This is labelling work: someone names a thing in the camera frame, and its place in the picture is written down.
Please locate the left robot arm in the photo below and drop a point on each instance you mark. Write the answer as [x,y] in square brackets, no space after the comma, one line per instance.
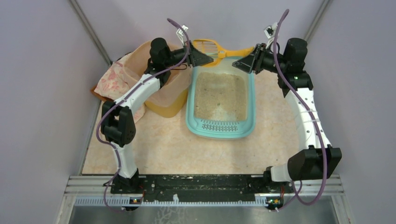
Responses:
[117,122]

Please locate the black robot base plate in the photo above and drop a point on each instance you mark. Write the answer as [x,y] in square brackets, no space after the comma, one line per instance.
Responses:
[198,188]

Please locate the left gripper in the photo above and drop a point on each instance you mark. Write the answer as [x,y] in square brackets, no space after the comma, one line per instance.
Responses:
[192,53]

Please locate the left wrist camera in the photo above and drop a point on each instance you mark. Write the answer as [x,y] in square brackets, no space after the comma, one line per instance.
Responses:
[180,33]

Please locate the yellow litter scoop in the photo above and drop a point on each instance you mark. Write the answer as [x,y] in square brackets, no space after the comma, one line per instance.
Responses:
[218,53]

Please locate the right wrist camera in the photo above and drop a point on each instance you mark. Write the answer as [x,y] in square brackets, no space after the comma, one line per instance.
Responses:
[270,32]

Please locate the teal litter box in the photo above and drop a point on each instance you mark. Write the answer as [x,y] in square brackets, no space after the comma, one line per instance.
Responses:
[222,129]

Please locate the aluminium frame rail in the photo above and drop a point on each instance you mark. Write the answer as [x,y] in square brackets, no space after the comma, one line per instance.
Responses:
[91,190]

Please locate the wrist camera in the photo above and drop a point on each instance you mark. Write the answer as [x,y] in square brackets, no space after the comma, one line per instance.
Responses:
[270,32]
[180,33]

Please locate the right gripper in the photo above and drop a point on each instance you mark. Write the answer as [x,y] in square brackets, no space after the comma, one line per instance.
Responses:
[256,59]

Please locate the brown wooden tray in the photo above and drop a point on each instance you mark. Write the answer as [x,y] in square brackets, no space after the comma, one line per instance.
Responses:
[101,98]

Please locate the orange plastic bin liner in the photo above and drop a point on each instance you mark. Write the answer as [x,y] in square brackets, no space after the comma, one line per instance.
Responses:
[177,83]

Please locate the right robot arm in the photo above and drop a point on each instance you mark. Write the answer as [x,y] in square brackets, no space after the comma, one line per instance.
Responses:
[316,154]

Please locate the pink patterned cloth bag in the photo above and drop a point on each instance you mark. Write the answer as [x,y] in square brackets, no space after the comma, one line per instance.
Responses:
[122,75]

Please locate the cat litter sand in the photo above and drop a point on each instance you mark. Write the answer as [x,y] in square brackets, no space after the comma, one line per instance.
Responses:
[220,97]

